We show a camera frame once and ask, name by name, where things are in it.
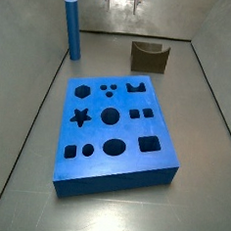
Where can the black curved cradle stand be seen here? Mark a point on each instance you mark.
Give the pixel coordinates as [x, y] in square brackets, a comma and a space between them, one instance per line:
[150, 57]

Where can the blue round cylinder peg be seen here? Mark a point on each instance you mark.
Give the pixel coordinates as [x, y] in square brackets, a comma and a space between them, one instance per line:
[73, 29]

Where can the blue foam shape board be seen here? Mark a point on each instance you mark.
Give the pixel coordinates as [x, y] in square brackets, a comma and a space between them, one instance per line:
[113, 137]

